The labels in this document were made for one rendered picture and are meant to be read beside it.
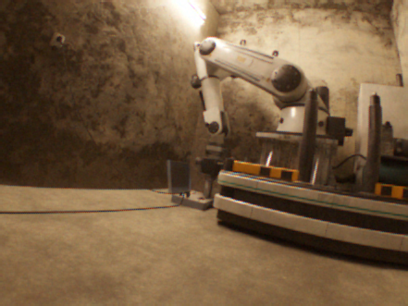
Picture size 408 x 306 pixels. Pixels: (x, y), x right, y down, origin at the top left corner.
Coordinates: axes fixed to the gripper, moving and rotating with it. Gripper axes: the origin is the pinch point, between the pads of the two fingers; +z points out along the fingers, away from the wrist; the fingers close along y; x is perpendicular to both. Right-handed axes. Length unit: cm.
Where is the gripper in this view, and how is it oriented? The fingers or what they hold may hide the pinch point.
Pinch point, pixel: (207, 192)
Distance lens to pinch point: 175.4
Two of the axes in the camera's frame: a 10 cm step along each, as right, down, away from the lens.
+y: 3.4, 1.1, 9.4
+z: -1.8, 9.8, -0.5
